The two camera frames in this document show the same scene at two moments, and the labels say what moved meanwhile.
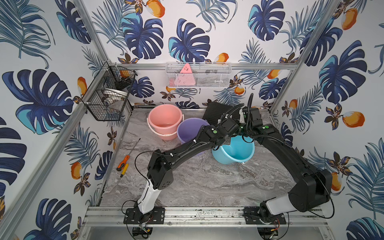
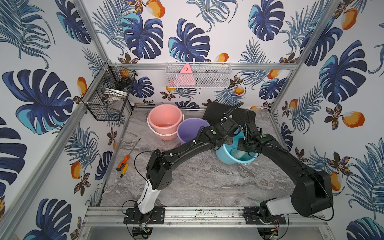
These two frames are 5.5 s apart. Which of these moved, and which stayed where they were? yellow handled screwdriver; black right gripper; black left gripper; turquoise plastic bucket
Moved: black right gripper
Stayed: turquoise plastic bucket; black left gripper; yellow handled screwdriver
